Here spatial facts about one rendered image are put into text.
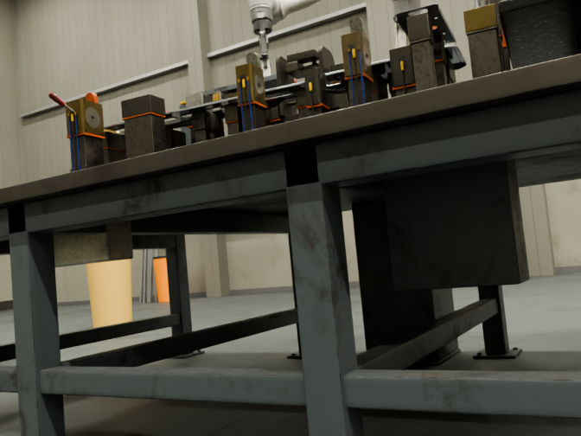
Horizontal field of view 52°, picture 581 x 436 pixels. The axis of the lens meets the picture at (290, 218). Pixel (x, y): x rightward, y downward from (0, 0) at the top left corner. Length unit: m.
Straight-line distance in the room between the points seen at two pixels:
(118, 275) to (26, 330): 4.05
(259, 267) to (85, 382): 8.23
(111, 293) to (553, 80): 5.05
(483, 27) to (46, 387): 1.45
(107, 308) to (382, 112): 4.87
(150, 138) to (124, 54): 10.17
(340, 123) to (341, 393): 0.48
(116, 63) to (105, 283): 7.18
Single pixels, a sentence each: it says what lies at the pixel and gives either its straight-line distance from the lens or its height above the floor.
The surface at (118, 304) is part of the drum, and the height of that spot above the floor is 0.20.
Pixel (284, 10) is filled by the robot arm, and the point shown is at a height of 1.49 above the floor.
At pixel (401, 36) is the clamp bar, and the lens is 2.08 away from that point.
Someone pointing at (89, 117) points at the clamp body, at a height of 1.00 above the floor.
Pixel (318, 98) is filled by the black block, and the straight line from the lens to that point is 1.72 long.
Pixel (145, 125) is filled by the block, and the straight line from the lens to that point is 2.01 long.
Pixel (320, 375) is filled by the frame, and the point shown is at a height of 0.23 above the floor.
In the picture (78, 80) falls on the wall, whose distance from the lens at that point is 12.97.
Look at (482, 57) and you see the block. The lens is 1.67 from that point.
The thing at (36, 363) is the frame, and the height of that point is 0.25.
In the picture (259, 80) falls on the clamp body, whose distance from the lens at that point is 1.85.
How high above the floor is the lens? 0.44
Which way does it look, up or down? 4 degrees up
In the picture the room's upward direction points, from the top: 5 degrees counter-clockwise
